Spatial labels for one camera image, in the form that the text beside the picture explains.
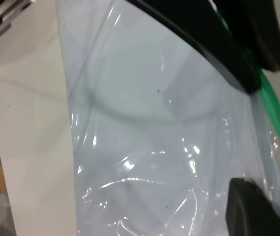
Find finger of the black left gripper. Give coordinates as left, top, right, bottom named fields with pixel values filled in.
left=126, top=0, right=262, bottom=93
left=216, top=0, right=280, bottom=72

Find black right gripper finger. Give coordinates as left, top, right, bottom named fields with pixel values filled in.
left=225, top=177, right=280, bottom=236

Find clear zip bag green zipper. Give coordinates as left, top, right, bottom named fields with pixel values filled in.
left=55, top=0, right=280, bottom=236

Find silver metal bracket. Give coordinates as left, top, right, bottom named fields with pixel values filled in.
left=0, top=0, right=31, bottom=41

